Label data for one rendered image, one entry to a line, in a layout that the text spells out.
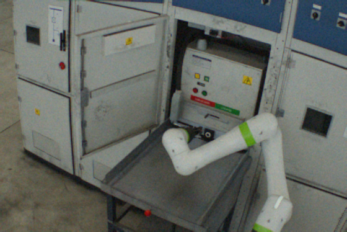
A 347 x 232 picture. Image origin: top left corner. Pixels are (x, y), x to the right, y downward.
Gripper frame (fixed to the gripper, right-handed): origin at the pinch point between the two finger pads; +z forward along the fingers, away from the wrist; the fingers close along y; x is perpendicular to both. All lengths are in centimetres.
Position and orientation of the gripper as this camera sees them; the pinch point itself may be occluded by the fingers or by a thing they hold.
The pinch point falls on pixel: (198, 129)
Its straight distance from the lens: 227.5
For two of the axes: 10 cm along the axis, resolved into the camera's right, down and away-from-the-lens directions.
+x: 2.4, -9.4, -2.2
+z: 4.0, -1.1, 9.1
